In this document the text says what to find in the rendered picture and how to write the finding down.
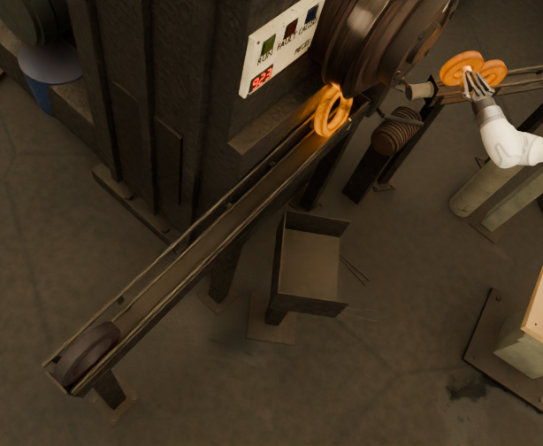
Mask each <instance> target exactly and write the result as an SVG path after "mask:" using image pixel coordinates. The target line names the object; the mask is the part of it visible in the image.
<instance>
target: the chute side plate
mask: <svg viewBox="0 0 543 446"><path fill-rule="evenodd" d="M368 108H369V105H367V106H366V107H365V108H364V109H363V110H362V111H361V112H360V113H359V114H358V115H357V116H355V117H354V118H353V119H352V120H351V121H350V122H349V123H348V124H347V125H346V126H345V127H344V128H343V129H342V130H341V131H340V132H339V133H338V134H337V135H335V136H334V138H333V139H332V140H331V141H330V142H329V143H327V144H326V146H325V147H324V148H323V149H322V150H321V151H319V153H318V154H317V155H316V156H315V157H314V158H313V159H311V161H310V162H309V163H308V164H307V165H306V166H305V167H304V168H303V169H302V170H301V171H300V172H299V173H298V174H296V175H295V176H294V178H293V179H292V180H291V181H289V182H288V183H287V184H286V185H285V186H284V187H283V188H282V189H281V190H280V191H279V192H278V193H277V194H276V195H275V196H274V197H273V198H272V199H271V200H270V201H269V202H268V203H267V204H266V205H265V206H264V207H263V208H262V209H261V210H260V211H259V212H258V213H257V214H256V215H255V216H254V217H253V218H252V219H251V220H250V221H249V222H248V223H247V224H246V225H245V226H244V227H243V228H242V229H241V230H240V231H239V232H237V233H236V234H235V235H234V236H233V237H232V238H231V239H230V240H229V241H228V242H227V243H226V244H225V245H224V246H223V247H222V248H221V249H220V250H219V251H218V252H217V253H216V254H215V255H214V256H213V257H212V258H211V259H210V260H209V261H208V262H207V263H206V264H205V265H204V266H203V267H202V268H201V269H200V270H199V271H198V272H197V273H196V274H195V275H194V276H193V277H192V278H191V279H190V280H189V281H188V282H187V283H186V284H185V285H184V286H183V287H182V288H181V289H179V290H178V291H177V292H176V293H175V294H174V295H173V296H172V297H171V298H170V299H169V300H168V301H167V302H166V303H165V304H164V305H163V306H162V307H161V308H160V309H159V310H158V311H157V312H156V313H155V314H154V315H153V316H152V317H151V318H150V319H149V320H148V321H147V322H146V323H145V324H144V325H143V326H142V327H141V328H140V329H139V330H138V331H137V332H136V333H135V334H134V335H133V336H132V337H131V338H130V339H129V340H128V341H127V342H126V343H125V344H124V345H123V346H122V347H120V348H119V349H118V350H117V351H116V352H115V353H114V354H113V355H112V356H111V357H110V358H109V359H108V360H107V361H106V362H105V363H104V364H103V365H102V366H101V367H100V368H99V369H98V370H97V371H96V372H95V373H94V374H93V375H92V376H91V377H90V378H89V379H88V380H87V381H86V382H85V383H84V384H83V385H82V386H81V387H80V388H79V389H78V390H77V391H76V392H75V393H74V395H75V396H78V397H80V398H83V397H84V396H85V395H86V394H87V393H88V392H89V391H90V390H91V389H92V388H93V384H94V383H95V382H96V381H97V380H98V379H99V378H100V377H101V376H102V375H103V374H104V373H105V372H106V371H108V370H109V369H112V368H113V367H114V366H115V365H116V364H117V363H118V362H119V361H120V360H121V359H122V358H123V357H124V356H125V355H126V354H127V353H128V352H129V351H130V350H131V349H132V348H133V347H134V346H135V345H136V344H137V343H138V342H139V341H140V340H141V339H142V338H143V337H144V336H145V335H146V334H147V333H148V332H149V331H150V330H151V329H152V328H153V327H154V326H155V325H156V324H157V323H158V322H159V321H160V320H161V319H162V318H163V317H164V316H165V315H166V314H167V313H168V312H169V311H170V310H171V309H172V308H173V307H174V306H175V305H176V304H177V303H178V302H179V301H180V300H181V299H182V298H183V297H184V296H185V295H186V294H187V293H188V292H189V291H190V290H191V289H192V288H193V287H194V286H195V285H196V284H197V283H198V282H199V281H200V280H201V279H202V278H203V277H204V276H205V275H206V274H207V273H208V272H209V271H210V270H211V269H212V268H213V267H214V266H215V265H216V264H217V263H218V262H219V261H220V260H221V259H222V258H223V257H224V256H225V255H226V254H227V253H228V252H229V251H230V250H231V249H232V248H233V246H234V244H235V243H236V242H237V241H238V240H239V239H240V238H241V237H242V236H243V235H244V234H245V233H246V232H247V231H248V232H249V231H250V230H251V229H252V228H253V227H254V226H255V225H256V224H257V223H258V222H259V221H260V220H261V219H262V218H263V217H264V216H265V215H266V214H267V213H268V212H269V211H270V210H271V209H272V208H273V207H274V206H275V205H276V204H277V203H278V202H279V201H280V200H281V199H282V198H283V197H284V196H285V195H286V194H287V193H288V192H289V191H290V190H291V189H292V188H293V187H294V186H295V185H296V184H297V183H298V182H299V181H300V180H301V179H302V178H303V177H304V176H305V175H306V174H307V173H308V172H309V171H310V170H311V169H312V168H313V167H314V166H315V165H316V164H317V163H318V162H319V161H320V160H321V159H322V158H323V157H324V156H325V155H326V154H327V153H328V152H329V151H330V150H331V149H332V148H333V147H334V146H335V145H336V144H338V143H339V142H340V141H341V140H342V139H343V138H344V137H345V136H346V135H347V134H348V133H349V132H350V131H351V129H352V127H353V125H354V124H355V123H356V122H358V121H359V120H360V119H363V116H364V114H365V113H366V112H367V110H368ZM350 124H351V125H350Z"/></svg>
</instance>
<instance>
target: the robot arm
mask: <svg viewBox="0 0 543 446"><path fill-rule="evenodd" d="M460 71H461V73H462V74H461V76H460V77H459V78H458V80H459V83H460V88H461V92H462V96H461V99H464V98H466V99H468V100H469V102H470V103H471V105H472V110H473V112H474V114H475V121H476V123H477V126H478V130H479V131H480V133H481V139H482V142H483V144H484V146H485V148H486V152H487V153H488V155H489V157H490V158H491V159H492V161H493V162H494V163H495V164H496V165H497V166H498V167H500V168H510V167H512V166H514V165H536V164H537V163H539V162H543V138H542V137H539V136H536V135H532V134H529V133H526V132H524V133H523V132H520V131H517V130H516V129H515V128H514V127H513V126H512V125H510V124H509V123H508V122H507V120H506V118H505V116H504V114H503V112H502V110H501V107H500V106H497V105H496V103H495V101H494V100H493V98H492V97H491V95H492V94H493V93H494V92H495V91H494V90H493V89H492V88H490V86H489V85H488V84H487V82H486V81H485V79H484V78H483V77H482V76H481V74H480V73H479V72H476V73H475V72H474V71H472V69H471V67H470V66H465V67H463V68H461V69H460Z"/></svg>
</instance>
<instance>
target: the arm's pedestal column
mask: <svg viewBox="0 0 543 446"><path fill-rule="evenodd" d="M527 308H528V306H527V307H525V308H524V307H523V306H522V305H521V304H519V303H517V302H515V301H514V300H512V299H511V298H509V297H508V296H505V295H504V294H502V293H501V292H500V291H499V290H497V289H496V288H491V289H490V291H489V294H488V296H487V299H486V302H485V304H484V306H483V309H482V311H481V313H480V315H479V317H478V321H477V324H476V326H475V327H474V330H473V332H472V335H471V337H470V340H469V342H468V345H467V347H466V350H465V352H464V353H463V357H462V361H464V362H465V363H467V364H468V365H470V366H472V367H473V368H475V369H476V370H478V371H479V372H481V373H482V374H484V375H485V376H487V377H488V378H490V379H491V380H493V381H495V382H496V383H498V384H499V385H501V386H502V387H504V388H505V389H506V390H508V391H509V392H511V393H512V394H514V395H515V396H517V397H519V398H520V399H522V400H523V401H525V402H526V403H528V404H529V405H530V406H532V407H533V408H535V409H536V410H538V411H540V412H541V413H543V357H542V356H541V355H540V354H538V353H537V352H535V351H534V350H532V349H530V348H529V347H527V346H526V345H524V344H522V343H521V342H519V341H518V340H517V337H518V335H519V332H520V330H521V329H520V327H521V326H522V323H523V320H524V315H525V313H526V311H527Z"/></svg>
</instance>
